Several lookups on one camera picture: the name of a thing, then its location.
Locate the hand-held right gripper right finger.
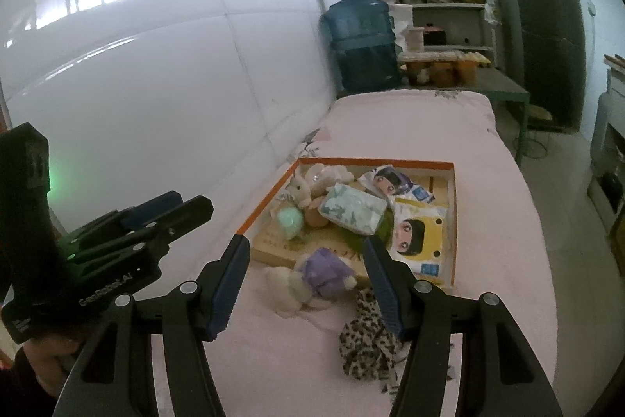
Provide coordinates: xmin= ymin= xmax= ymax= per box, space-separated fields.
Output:
xmin=364 ymin=235 xmax=564 ymax=417

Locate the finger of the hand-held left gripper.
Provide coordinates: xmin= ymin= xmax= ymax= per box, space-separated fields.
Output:
xmin=73 ymin=196 xmax=214 ymax=264
xmin=59 ymin=191 xmax=184 ymax=248

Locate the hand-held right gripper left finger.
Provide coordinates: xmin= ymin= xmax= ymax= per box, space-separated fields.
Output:
xmin=53 ymin=234 xmax=251 ymax=417

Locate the purple and white plush toy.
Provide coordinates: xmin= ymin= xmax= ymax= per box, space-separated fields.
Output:
xmin=264 ymin=247 xmax=359 ymax=317

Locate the green fuzzy headband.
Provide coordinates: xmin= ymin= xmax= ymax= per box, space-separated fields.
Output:
xmin=342 ymin=212 xmax=395 ymax=252

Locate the yellow cartoon face packet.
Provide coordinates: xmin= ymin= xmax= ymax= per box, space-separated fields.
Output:
xmin=391 ymin=202 xmax=447 ymax=286

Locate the shallow cardboard box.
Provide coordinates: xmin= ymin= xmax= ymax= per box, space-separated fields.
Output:
xmin=234 ymin=157 xmax=458 ymax=295

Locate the mint green plush toy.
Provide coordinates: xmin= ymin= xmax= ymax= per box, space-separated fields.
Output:
xmin=275 ymin=206 xmax=306 ymax=242

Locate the floral soft pack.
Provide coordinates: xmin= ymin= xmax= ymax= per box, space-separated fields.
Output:
xmin=320 ymin=183 xmax=386 ymax=236

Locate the brown toy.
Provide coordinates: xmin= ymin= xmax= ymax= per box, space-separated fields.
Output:
xmin=305 ymin=197 xmax=329 ymax=227

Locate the person's left forearm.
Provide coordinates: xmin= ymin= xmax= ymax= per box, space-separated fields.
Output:
xmin=0 ymin=334 xmax=86 ymax=417

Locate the leopard print cloth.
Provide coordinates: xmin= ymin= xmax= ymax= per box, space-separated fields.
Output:
xmin=339 ymin=287 xmax=411 ymax=381

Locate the blue cartoon face packet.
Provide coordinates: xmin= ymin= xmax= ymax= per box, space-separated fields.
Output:
xmin=356 ymin=165 xmax=436 ymax=205

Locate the cream plush toy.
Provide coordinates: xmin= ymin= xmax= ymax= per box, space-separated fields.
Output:
xmin=293 ymin=163 xmax=355 ymax=195

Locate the amber jar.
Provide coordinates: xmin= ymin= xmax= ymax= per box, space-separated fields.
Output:
xmin=432 ymin=61 xmax=457 ymax=86
xmin=407 ymin=61 xmax=433 ymax=86
xmin=456 ymin=59 xmax=478 ymax=84

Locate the green table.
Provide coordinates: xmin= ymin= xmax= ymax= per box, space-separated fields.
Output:
xmin=398 ymin=68 xmax=530 ymax=166

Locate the blue water jug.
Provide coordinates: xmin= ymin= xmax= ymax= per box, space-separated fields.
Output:
xmin=321 ymin=0 xmax=404 ymax=93

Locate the white plastic container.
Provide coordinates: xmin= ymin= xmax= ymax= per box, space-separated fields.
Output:
xmin=405 ymin=26 xmax=427 ymax=52

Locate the dark refrigerator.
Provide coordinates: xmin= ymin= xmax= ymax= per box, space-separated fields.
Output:
xmin=488 ymin=0 xmax=587 ymax=132

